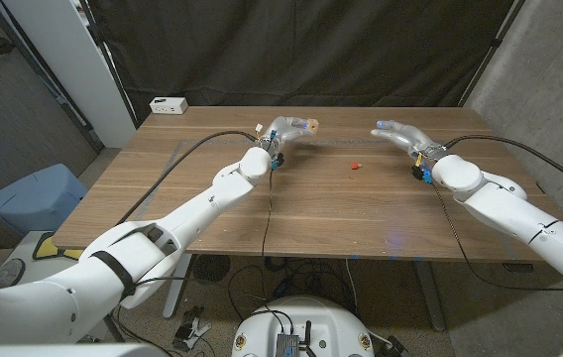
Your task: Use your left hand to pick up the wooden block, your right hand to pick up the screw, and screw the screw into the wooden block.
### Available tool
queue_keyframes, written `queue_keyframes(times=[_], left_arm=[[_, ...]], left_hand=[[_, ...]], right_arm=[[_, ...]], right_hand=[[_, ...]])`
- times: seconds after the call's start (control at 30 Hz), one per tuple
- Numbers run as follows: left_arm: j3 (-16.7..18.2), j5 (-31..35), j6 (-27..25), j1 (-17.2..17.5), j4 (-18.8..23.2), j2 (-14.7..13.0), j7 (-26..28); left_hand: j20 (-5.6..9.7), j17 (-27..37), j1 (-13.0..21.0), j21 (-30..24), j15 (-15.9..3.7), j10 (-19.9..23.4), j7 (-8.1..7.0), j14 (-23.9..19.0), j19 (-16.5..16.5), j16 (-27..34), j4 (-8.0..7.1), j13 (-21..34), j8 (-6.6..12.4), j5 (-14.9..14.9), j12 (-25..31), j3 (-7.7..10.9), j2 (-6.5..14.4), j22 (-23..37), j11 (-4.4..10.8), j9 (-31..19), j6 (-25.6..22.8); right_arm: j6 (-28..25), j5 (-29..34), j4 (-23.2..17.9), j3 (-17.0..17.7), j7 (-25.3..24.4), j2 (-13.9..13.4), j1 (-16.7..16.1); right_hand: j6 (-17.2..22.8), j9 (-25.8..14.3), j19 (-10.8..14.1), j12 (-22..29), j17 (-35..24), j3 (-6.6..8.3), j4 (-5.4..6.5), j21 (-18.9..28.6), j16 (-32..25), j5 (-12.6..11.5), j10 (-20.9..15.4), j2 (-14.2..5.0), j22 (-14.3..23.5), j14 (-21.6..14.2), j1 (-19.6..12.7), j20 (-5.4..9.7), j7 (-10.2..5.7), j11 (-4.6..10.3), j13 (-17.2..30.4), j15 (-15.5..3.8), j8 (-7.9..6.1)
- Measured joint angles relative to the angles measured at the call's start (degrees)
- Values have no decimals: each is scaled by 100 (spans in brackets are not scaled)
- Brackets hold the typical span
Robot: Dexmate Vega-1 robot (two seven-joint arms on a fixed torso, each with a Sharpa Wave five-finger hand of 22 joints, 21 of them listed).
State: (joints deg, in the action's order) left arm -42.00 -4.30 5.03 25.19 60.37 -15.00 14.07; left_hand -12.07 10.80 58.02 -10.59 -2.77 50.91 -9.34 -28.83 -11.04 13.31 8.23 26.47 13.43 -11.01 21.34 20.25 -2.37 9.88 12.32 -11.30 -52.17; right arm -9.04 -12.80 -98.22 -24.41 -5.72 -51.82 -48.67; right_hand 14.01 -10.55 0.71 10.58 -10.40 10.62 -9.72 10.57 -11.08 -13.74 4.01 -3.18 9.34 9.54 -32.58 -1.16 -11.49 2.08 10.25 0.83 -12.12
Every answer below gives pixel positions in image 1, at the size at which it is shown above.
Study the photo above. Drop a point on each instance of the black floor device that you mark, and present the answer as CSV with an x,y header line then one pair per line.
x,y
396,347

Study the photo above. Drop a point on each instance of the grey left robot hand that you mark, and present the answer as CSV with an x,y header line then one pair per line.
x,y
286,130

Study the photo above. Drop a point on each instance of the black and white floor gadget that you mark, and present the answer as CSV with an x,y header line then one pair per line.
x,y
190,327

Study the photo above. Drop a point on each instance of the white robot torso edge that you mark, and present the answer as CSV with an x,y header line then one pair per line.
x,y
63,351

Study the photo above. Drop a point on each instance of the grey electronics box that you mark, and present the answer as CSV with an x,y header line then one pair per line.
x,y
287,344

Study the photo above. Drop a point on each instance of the black backdrop stand pole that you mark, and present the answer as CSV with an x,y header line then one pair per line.
x,y
489,49
110,69

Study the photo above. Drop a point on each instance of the grey tape outline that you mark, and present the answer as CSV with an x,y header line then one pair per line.
x,y
361,142

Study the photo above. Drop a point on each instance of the white column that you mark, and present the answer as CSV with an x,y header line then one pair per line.
x,y
78,64

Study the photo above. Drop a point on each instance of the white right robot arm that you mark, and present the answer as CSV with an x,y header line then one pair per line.
x,y
509,213

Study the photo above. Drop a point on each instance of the white table leg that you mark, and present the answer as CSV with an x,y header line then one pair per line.
x,y
175,297

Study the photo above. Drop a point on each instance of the small wooden block with holes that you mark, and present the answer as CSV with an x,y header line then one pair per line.
x,y
313,125

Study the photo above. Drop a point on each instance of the dark grey door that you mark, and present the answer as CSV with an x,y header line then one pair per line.
x,y
9,114

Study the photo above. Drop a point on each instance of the round black floor fan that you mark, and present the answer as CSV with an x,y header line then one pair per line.
x,y
210,269

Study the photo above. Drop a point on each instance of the black backdrop curtain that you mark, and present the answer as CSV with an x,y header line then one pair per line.
x,y
301,49

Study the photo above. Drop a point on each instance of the blue plastic bin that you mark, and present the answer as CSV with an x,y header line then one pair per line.
x,y
38,198

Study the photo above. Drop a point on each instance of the red-headed screw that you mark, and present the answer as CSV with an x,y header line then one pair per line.
x,y
355,165

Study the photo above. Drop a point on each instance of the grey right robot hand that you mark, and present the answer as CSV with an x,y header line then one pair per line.
x,y
410,139

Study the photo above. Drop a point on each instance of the grey table leg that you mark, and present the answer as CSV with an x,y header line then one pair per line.
x,y
430,297

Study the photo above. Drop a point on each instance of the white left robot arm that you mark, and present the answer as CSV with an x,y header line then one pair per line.
x,y
187,218

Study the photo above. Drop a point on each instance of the white power strip box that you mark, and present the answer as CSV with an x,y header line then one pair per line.
x,y
167,105

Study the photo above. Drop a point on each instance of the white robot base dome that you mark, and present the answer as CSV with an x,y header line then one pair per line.
x,y
321,317

